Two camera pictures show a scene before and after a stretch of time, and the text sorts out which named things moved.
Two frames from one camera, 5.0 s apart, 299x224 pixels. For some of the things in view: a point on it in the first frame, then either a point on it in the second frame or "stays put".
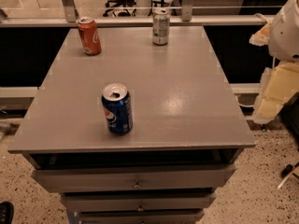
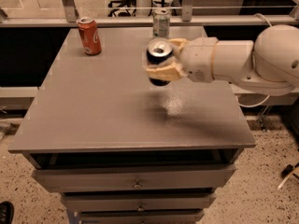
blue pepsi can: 117,105 to 157,50
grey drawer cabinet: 188,131 stays put
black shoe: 7,213 stays put
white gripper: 285,36 to 197,59
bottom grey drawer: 140,217 stays put
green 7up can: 161,27 stays put
